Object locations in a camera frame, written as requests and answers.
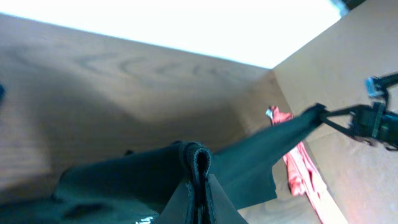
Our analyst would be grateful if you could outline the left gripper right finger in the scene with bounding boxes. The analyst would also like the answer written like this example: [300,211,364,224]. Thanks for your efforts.
[203,174,248,224]

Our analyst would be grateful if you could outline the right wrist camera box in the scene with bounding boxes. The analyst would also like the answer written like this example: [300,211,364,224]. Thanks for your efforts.
[364,77,384,98]

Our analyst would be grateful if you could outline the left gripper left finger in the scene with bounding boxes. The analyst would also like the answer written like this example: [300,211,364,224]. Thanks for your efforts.
[154,179,195,224]

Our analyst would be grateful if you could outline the black t-shirt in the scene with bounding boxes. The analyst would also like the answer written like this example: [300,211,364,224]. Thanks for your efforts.
[1,104,321,223]

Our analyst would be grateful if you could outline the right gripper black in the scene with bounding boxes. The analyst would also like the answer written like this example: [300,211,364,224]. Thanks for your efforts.
[317,104,397,151]

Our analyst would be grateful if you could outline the red t-shirt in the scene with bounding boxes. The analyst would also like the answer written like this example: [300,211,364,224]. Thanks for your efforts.
[266,105,330,224]

